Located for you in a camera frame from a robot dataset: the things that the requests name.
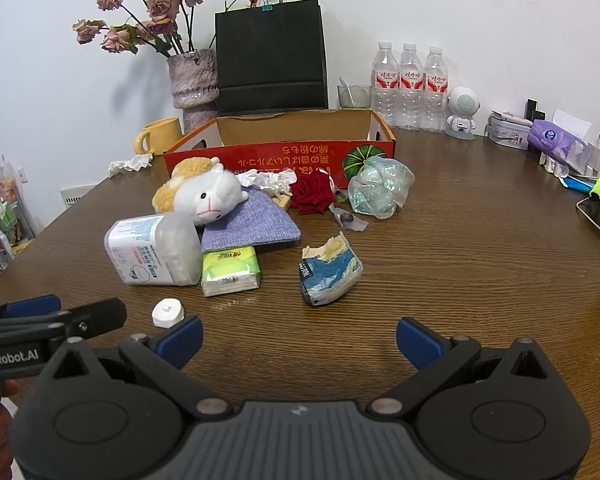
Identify crumpled white tissue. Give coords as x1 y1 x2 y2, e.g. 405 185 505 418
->
235 169 298 196
108 154 154 177

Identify white wall socket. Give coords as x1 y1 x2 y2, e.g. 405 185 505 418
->
60 184 99 207

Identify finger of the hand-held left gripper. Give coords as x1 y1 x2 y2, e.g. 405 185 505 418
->
0 294 62 322
0 298 128 347

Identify red rose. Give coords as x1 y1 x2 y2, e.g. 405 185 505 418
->
289 170 337 215

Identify purple tissue pack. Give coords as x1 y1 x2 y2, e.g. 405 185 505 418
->
526 109 592 173

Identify white plastic jar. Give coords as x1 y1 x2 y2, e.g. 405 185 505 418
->
104 212 204 287

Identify small white trinkets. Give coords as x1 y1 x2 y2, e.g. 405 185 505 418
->
539 152 576 177

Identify small clear plastic packet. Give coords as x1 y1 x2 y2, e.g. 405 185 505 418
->
330 204 369 232

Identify white and tan plush hamster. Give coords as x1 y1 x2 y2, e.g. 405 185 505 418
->
152 157 249 225

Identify yellow mug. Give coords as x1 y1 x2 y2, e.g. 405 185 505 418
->
133 117 183 156

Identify display rack with packets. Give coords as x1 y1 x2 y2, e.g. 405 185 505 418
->
0 155 37 291

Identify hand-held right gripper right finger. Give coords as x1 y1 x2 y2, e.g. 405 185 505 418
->
367 317 563 421

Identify white robot figure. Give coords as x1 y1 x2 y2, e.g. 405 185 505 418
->
445 86 482 140

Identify clear water bottle red label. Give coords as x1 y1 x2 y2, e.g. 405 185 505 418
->
424 46 450 133
372 41 399 128
398 43 426 131

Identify orange cardboard box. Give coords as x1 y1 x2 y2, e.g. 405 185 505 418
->
162 108 397 182

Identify purple textured ceramic vase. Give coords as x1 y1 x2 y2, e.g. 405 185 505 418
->
167 49 220 134

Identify green tissue pack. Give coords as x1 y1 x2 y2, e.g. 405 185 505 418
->
201 246 260 297

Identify purple cloth pouch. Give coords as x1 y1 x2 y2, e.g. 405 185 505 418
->
200 186 302 253

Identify torn blue tissue pack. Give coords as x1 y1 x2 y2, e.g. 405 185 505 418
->
299 232 364 307

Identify clear glass cup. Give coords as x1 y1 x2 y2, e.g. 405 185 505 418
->
337 84 372 109

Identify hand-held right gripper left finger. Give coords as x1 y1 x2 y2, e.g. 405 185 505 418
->
37 316 233 421

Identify dried pink rose bouquet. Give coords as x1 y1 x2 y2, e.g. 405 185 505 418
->
72 0 208 57

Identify grey tin box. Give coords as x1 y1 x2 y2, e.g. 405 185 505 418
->
485 109 533 148

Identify clear plastic bag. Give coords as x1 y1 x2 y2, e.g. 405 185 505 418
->
347 156 416 220

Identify black paper bag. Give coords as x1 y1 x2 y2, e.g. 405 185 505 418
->
214 0 329 116

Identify white round cap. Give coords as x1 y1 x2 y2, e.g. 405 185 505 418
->
151 298 186 329

